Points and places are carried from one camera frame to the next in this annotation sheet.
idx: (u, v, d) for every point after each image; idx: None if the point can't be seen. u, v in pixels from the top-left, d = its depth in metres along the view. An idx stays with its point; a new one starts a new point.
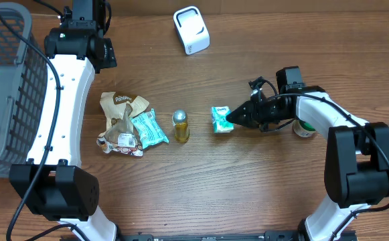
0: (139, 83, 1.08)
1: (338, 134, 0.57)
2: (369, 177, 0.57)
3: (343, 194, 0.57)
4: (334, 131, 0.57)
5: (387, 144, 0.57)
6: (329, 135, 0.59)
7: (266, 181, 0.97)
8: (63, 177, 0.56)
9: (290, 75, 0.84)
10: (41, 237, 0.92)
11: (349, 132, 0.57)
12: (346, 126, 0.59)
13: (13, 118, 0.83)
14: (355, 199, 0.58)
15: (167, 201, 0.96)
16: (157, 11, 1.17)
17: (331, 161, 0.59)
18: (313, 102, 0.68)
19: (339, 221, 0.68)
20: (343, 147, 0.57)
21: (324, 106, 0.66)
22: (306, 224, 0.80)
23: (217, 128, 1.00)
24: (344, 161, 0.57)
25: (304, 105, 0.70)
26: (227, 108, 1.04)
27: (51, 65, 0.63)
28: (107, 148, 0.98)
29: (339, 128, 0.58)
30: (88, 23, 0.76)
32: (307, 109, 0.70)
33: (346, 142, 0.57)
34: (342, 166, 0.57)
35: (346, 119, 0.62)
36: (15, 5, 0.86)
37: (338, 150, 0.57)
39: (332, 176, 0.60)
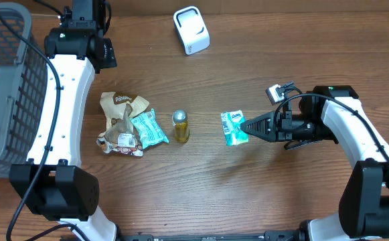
0: (139, 84, 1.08)
1: (367, 172, 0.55)
2: (388, 215, 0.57)
3: (359, 229, 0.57)
4: (362, 167, 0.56)
5: None
6: (356, 169, 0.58)
7: (266, 181, 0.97)
8: (63, 177, 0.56)
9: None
10: (41, 237, 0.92)
11: (377, 172, 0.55)
12: (375, 162, 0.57)
13: (13, 118, 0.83)
14: (370, 233, 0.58)
15: (167, 201, 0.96)
16: (157, 11, 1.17)
17: (352, 194, 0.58)
18: (343, 112, 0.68)
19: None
20: (368, 185, 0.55)
21: (355, 122, 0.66)
22: (309, 226, 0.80)
23: (233, 140, 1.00)
24: (367, 199, 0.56)
25: (333, 112, 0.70)
26: (242, 113, 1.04)
27: (51, 65, 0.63)
28: (107, 148, 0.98)
29: (369, 165, 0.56)
30: (88, 23, 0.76)
32: (334, 118, 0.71)
33: (373, 181, 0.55)
34: (363, 204, 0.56)
35: (377, 150, 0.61)
36: (15, 5, 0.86)
37: (362, 188, 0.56)
39: (349, 208, 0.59)
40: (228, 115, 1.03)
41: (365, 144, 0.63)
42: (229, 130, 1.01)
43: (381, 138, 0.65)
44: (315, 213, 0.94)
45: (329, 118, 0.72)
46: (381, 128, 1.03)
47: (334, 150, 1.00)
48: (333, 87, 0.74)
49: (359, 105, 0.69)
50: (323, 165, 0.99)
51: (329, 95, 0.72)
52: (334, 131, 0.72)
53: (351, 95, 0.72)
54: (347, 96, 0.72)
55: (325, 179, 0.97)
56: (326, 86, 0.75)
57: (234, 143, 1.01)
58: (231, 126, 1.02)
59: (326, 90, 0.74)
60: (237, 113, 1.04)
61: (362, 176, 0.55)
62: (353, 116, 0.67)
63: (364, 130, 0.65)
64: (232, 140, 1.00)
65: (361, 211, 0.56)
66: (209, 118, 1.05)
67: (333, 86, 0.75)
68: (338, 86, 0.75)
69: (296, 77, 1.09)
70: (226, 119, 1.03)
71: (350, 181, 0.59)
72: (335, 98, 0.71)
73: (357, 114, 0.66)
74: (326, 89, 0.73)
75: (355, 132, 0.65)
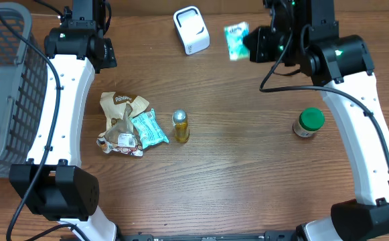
0: (139, 84, 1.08)
1: (377, 225, 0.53)
2: None
3: None
4: (374, 220, 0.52)
5: None
6: (365, 213, 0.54)
7: (266, 181, 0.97)
8: (62, 177, 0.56)
9: (319, 9, 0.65)
10: (41, 237, 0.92)
11: None
12: (388, 209, 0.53)
13: (13, 118, 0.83)
14: None
15: (167, 201, 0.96)
16: (157, 11, 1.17)
17: (355, 224, 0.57)
18: (353, 109, 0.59)
19: None
20: (375, 231, 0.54)
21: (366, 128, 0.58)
22: (305, 231, 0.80)
23: (232, 56, 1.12)
24: (371, 235, 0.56)
25: (339, 103, 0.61)
26: (243, 29, 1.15)
27: (51, 65, 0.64)
28: (107, 148, 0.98)
29: (381, 215, 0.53)
30: (88, 23, 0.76)
32: (339, 107, 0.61)
33: (382, 229, 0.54)
34: (365, 238, 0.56)
35: None
36: (15, 5, 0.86)
37: (369, 232, 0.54)
39: (348, 225, 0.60)
40: (228, 31, 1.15)
41: (375, 172, 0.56)
42: (229, 45, 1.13)
43: None
44: (315, 213, 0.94)
45: (333, 105, 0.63)
46: None
47: (334, 150, 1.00)
48: (340, 49, 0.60)
49: (371, 87, 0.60)
50: (324, 165, 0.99)
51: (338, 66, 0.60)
52: (335, 118, 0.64)
53: (361, 60, 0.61)
54: (359, 50, 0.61)
55: (325, 179, 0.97)
56: (330, 45, 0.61)
57: (234, 58, 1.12)
58: (231, 40, 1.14)
59: (333, 51, 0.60)
60: (239, 29, 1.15)
61: (371, 228, 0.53)
62: (364, 118, 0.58)
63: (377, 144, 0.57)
64: (232, 53, 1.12)
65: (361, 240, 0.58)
66: (208, 118, 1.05)
67: (339, 45, 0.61)
68: (343, 41, 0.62)
69: (297, 76, 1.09)
70: (227, 35, 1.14)
71: (355, 211, 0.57)
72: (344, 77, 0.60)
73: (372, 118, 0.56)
74: (333, 53, 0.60)
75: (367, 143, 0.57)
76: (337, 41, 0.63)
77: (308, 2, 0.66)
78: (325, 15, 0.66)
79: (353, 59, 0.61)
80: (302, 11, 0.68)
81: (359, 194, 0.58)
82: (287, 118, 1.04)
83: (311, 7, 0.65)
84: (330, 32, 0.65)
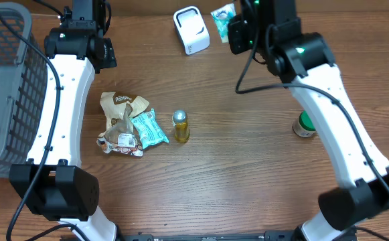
0: (139, 84, 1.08)
1: (359, 204, 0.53)
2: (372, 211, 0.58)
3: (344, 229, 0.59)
4: (354, 199, 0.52)
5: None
6: (345, 195, 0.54)
7: (266, 181, 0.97)
8: (62, 177, 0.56)
9: (282, 8, 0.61)
10: (41, 237, 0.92)
11: (369, 196, 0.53)
12: (366, 186, 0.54)
13: (13, 118, 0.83)
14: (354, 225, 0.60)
15: (167, 201, 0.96)
16: (157, 11, 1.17)
17: (339, 209, 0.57)
18: (321, 99, 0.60)
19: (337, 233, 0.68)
20: (359, 211, 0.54)
21: (334, 116, 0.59)
22: (303, 231, 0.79)
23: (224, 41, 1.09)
24: (357, 217, 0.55)
25: (307, 96, 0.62)
26: (227, 9, 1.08)
27: (51, 65, 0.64)
28: (107, 148, 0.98)
29: (361, 194, 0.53)
30: (88, 23, 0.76)
32: (307, 100, 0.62)
33: (365, 208, 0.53)
34: (352, 221, 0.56)
35: (367, 164, 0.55)
36: (15, 5, 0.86)
37: (354, 213, 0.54)
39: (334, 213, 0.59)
40: (215, 15, 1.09)
41: (350, 154, 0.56)
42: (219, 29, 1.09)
43: (367, 137, 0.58)
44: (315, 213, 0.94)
45: (302, 99, 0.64)
46: (381, 128, 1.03)
47: None
48: (300, 47, 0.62)
49: (336, 77, 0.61)
50: (324, 165, 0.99)
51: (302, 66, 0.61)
52: (307, 112, 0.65)
53: (323, 56, 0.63)
54: (320, 47, 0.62)
55: (325, 180, 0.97)
56: (290, 45, 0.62)
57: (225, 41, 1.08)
58: (220, 24, 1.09)
59: (294, 53, 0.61)
60: (223, 11, 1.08)
61: (354, 209, 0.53)
62: (333, 106, 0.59)
63: (347, 129, 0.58)
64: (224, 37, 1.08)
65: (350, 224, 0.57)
66: (208, 118, 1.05)
67: (300, 43, 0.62)
68: (303, 39, 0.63)
69: None
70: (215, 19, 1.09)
71: (337, 196, 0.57)
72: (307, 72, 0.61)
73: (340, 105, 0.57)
74: (294, 53, 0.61)
75: (338, 131, 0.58)
76: (297, 38, 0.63)
77: (271, 1, 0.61)
78: (288, 13, 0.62)
79: (315, 55, 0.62)
80: (264, 8, 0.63)
81: (341, 180, 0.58)
82: (287, 118, 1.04)
83: (274, 8, 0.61)
84: (294, 29, 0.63)
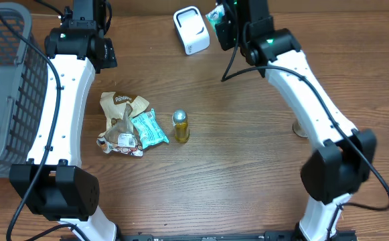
0: (139, 84, 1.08)
1: (327, 161, 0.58)
2: (348, 178, 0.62)
3: (324, 196, 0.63)
4: (322, 155, 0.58)
5: (371, 149, 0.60)
6: (315, 155, 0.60)
7: (266, 181, 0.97)
8: (63, 177, 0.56)
9: (256, 7, 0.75)
10: (41, 237, 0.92)
11: (338, 155, 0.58)
12: (332, 144, 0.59)
13: (13, 118, 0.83)
14: (336, 195, 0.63)
15: (167, 201, 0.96)
16: (157, 11, 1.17)
17: (315, 173, 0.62)
18: (289, 77, 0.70)
19: (329, 217, 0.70)
20: (330, 169, 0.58)
21: (302, 90, 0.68)
22: (303, 231, 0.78)
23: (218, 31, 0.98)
24: (331, 179, 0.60)
25: (279, 77, 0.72)
26: None
27: (51, 65, 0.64)
28: (107, 148, 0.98)
29: (328, 151, 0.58)
30: (88, 23, 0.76)
32: (280, 82, 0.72)
33: (335, 165, 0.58)
34: (327, 183, 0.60)
35: (333, 126, 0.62)
36: (15, 5, 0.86)
37: (327, 174, 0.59)
39: (314, 183, 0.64)
40: None
41: (318, 120, 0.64)
42: None
43: (333, 106, 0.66)
44: None
45: (276, 83, 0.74)
46: (381, 128, 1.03)
47: None
48: (270, 39, 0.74)
49: (303, 61, 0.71)
50: None
51: (271, 53, 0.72)
52: (282, 94, 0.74)
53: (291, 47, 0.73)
54: (289, 40, 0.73)
55: None
56: (263, 38, 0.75)
57: None
58: None
59: (265, 43, 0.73)
60: None
61: (324, 165, 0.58)
62: (300, 82, 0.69)
63: (314, 100, 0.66)
64: None
65: (326, 187, 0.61)
66: (208, 118, 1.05)
67: (272, 37, 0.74)
68: (274, 34, 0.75)
69: None
70: None
71: (312, 163, 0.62)
72: (276, 57, 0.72)
73: (304, 79, 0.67)
74: (264, 43, 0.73)
75: (306, 103, 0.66)
76: (269, 33, 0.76)
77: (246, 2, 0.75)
78: (261, 12, 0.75)
79: (284, 46, 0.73)
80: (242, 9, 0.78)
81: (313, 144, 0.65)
82: (287, 118, 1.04)
83: (249, 7, 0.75)
84: (267, 26, 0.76)
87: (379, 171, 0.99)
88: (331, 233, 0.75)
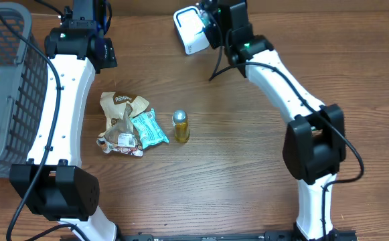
0: (139, 84, 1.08)
1: (297, 132, 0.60)
2: (323, 153, 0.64)
3: (302, 172, 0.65)
4: (292, 127, 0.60)
5: (341, 124, 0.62)
6: (288, 129, 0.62)
7: (266, 181, 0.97)
8: (62, 177, 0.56)
9: (237, 15, 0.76)
10: (41, 237, 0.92)
11: (308, 127, 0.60)
12: (302, 118, 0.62)
13: (13, 118, 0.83)
14: (315, 171, 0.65)
15: (167, 201, 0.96)
16: (157, 11, 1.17)
17: (291, 148, 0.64)
18: (264, 71, 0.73)
19: (318, 202, 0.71)
20: (302, 141, 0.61)
21: (274, 78, 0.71)
22: (303, 231, 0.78)
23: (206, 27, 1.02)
24: (304, 152, 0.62)
25: (254, 71, 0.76)
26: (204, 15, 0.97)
27: (51, 65, 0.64)
28: (107, 148, 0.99)
29: (298, 124, 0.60)
30: (88, 23, 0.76)
32: (258, 77, 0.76)
33: (305, 138, 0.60)
34: (302, 156, 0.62)
35: (302, 104, 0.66)
36: (15, 5, 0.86)
37: (299, 146, 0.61)
39: (294, 161, 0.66)
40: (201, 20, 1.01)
41: (290, 102, 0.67)
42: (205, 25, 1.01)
43: (303, 89, 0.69)
44: None
45: (254, 75, 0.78)
46: (381, 128, 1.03)
47: None
48: (248, 43, 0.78)
49: (276, 57, 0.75)
50: None
51: (249, 55, 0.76)
52: (260, 86, 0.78)
53: (267, 48, 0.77)
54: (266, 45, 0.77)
55: None
56: (242, 43, 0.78)
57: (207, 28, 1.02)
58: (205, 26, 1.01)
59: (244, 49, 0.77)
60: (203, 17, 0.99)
61: (295, 136, 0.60)
62: (273, 72, 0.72)
63: (285, 85, 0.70)
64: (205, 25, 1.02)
65: (302, 161, 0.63)
66: (208, 118, 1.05)
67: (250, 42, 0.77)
68: (252, 38, 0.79)
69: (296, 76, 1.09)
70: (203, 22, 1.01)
71: (287, 140, 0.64)
72: (254, 57, 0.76)
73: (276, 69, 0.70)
74: (242, 47, 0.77)
75: (279, 90, 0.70)
76: (248, 37, 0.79)
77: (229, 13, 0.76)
78: (242, 20, 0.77)
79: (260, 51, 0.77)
80: (225, 15, 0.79)
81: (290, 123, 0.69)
82: None
83: (231, 15, 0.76)
84: (246, 33, 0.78)
87: (379, 171, 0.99)
88: (327, 228, 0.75)
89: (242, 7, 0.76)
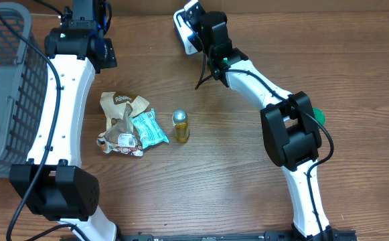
0: (139, 84, 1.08)
1: (269, 116, 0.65)
2: (298, 138, 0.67)
3: (282, 158, 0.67)
4: (264, 113, 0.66)
5: (310, 108, 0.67)
6: (262, 117, 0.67)
7: (266, 181, 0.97)
8: (61, 177, 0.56)
9: (217, 35, 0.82)
10: (41, 237, 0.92)
11: (278, 112, 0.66)
12: (272, 106, 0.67)
13: (13, 118, 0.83)
14: (294, 158, 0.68)
15: (167, 201, 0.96)
16: (157, 11, 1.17)
17: (268, 135, 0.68)
18: (240, 75, 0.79)
19: (305, 190, 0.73)
20: (274, 125, 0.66)
21: (249, 79, 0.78)
22: (300, 230, 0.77)
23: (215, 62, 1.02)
24: (279, 135, 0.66)
25: (232, 77, 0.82)
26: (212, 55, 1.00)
27: (51, 65, 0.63)
28: (107, 148, 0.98)
29: (270, 110, 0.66)
30: (88, 23, 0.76)
32: (237, 82, 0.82)
33: (277, 122, 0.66)
34: (277, 141, 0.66)
35: (272, 95, 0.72)
36: (15, 5, 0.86)
37: (272, 130, 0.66)
39: (273, 148, 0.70)
40: None
41: (262, 95, 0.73)
42: None
43: (273, 84, 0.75)
44: None
45: (233, 84, 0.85)
46: (381, 128, 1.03)
47: (335, 150, 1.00)
48: (226, 57, 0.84)
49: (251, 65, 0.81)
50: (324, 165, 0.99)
51: (227, 67, 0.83)
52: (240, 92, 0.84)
53: (242, 58, 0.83)
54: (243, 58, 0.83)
55: (325, 179, 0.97)
56: (221, 57, 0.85)
57: None
58: None
59: (223, 61, 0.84)
60: None
61: (267, 120, 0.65)
62: (248, 76, 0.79)
63: (258, 83, 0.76)
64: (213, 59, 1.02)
65: (279, 146, 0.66)
66: (208, 118, 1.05)
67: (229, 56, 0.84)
68: (232, 51, 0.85)
69: (296, 76, 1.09)
70: None
71: (264, 128, 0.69)
72: (230, 66, 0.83)
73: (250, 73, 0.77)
74: (221, 61, 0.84)
75: (253, 88, 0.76)
76: (228, 51, 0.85)
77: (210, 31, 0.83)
78: (223, 39, 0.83)
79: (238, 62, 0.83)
80: (207, 33, 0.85)
81: None
82: None
83: (212, 33, 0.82)
84: (227, 49, 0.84)
87: (379, 171, 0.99)
88: (324, 223, 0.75)
89: (222, 27, 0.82)
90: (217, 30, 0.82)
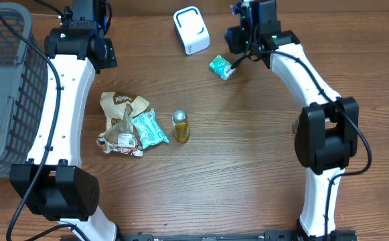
0: (139, 84, 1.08)
1: (311, 116, 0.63)
2: (333, 144, 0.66)
3: (312, 161, 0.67)
4: (307, 112, 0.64)
5: (355, 116, 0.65)
6: (302, 114, 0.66)
7: (266, 181, 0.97)
8: (63, 176, 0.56)
9: (266, 11, 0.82)
10: (41, 237, 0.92)
11: (322, 114, 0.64)
12: (317, 104, 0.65)
13: (13, 118, 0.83)
14: (323, 163, 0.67)
15: (167, 201, 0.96)
16: (157, 11, 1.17)
17: (304, 134, 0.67)
18: (288, 61, 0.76)
19: (324, 195, 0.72)
20: (315, 126, 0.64)
21: (296, 68, 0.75)
22: (304, 228, 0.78)
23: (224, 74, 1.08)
24: (315, 137, 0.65)
25: (279, 61, 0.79)
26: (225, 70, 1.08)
27: (51, 65, 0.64)
28: (107, 148, 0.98)
29: (313, 110, 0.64)
30: (88, 23, 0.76)
32: (282, 67, 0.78)
33: (319, 124, 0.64)
34: (313, 142, 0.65)
35: (319, 93, 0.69)
36: (15, 5, 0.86)
37: (311, 131, 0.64)
39: (304, 148, 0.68)
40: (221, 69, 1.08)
41: (307, 90, 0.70)
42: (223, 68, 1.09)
43: (323, 81, 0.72)
44: None
45: (278, 67, 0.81)
46: (381, 128, 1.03)
47: None
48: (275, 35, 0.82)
49: (300, 51, 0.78)
50: None
51: (274, 45, 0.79)
52: (282, 79, 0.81)
53: (293, 41, 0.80)
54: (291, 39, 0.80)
55: None
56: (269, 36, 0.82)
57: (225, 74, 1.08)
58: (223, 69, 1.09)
59: (270, 39, 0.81)
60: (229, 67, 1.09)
61: (308, 120, 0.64)
62: (296, 63, 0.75)
63: (305, 75, 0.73)
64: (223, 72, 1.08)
65: (313, 148, 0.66)
66: (208, 118, 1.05)
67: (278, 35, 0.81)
68: (280, 33, 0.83)
69: None
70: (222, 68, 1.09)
71: (300, 126, 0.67)
72: (278, 47, 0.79)
73: (299, 61, 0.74)
74: (270, 39, 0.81)
75: (299, 78, 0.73)
76: (277, 31, 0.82)
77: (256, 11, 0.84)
78: (270, 15, 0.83)
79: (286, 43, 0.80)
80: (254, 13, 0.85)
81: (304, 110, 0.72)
82: (287, 118, 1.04)
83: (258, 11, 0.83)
84: (275, 28, 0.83)
87: (379, 171, 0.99)
88: (329, 227, 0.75)
89: (271, 4, 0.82)
90: (264, 8, 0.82)
